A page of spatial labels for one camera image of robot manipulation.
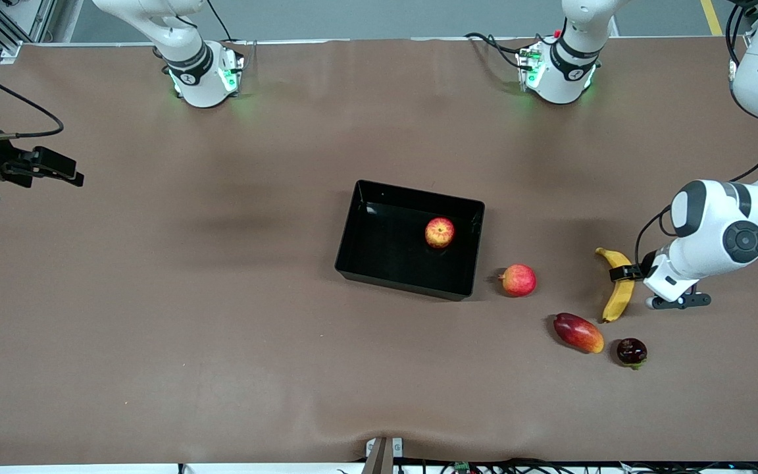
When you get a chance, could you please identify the yellow banana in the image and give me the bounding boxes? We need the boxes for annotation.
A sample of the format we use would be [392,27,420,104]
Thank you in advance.
[594,247,636,324]

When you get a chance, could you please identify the red yellow apple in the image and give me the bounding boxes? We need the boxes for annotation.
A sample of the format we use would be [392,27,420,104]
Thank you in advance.
[424,217,456,250]

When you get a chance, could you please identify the black plastic box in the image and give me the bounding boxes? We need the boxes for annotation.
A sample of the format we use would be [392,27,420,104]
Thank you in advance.
[334,179,486,302]

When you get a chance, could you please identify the red mango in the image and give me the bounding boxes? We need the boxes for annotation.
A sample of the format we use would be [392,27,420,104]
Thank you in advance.
[553,312,605,354]

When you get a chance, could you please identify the dark purple mangosteen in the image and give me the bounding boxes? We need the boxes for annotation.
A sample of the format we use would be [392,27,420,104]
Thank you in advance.
[617,338,648,370]

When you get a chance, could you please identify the brown table cover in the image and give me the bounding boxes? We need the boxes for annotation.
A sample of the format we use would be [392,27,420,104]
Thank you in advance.
[0,36,758,465]

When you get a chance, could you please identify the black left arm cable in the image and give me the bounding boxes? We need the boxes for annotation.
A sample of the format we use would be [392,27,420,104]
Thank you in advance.
[636,0,758,265]

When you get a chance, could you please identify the aluminium frame profile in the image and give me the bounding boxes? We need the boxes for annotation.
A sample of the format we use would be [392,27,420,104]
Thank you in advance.
[0,0,57,60]

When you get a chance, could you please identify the black cable bundle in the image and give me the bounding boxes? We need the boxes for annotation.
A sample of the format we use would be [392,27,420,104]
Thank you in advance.
[336,458,758,474]

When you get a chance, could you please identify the black right base cable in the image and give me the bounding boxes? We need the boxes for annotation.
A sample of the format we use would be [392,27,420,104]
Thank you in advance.
[205,0,239,45]

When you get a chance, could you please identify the black left base cables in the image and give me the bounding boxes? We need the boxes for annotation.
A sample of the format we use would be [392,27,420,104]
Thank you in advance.
[463,32,541,72]

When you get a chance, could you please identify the metal camera bracket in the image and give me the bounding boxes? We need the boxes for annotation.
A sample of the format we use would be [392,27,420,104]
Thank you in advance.
[363,436,405,474]

